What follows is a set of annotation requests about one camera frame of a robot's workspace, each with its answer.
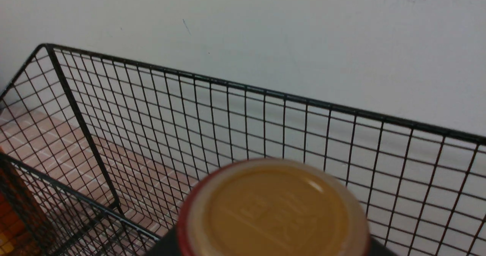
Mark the amber cooking wine bottle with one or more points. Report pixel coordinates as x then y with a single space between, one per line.
25 229

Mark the dark soy sauce bottle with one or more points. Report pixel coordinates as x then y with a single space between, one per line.
270 207

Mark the pink checkered tablecloth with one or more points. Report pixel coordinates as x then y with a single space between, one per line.
113 202

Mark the black wire mesh shelf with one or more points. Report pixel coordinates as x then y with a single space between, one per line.
421 186

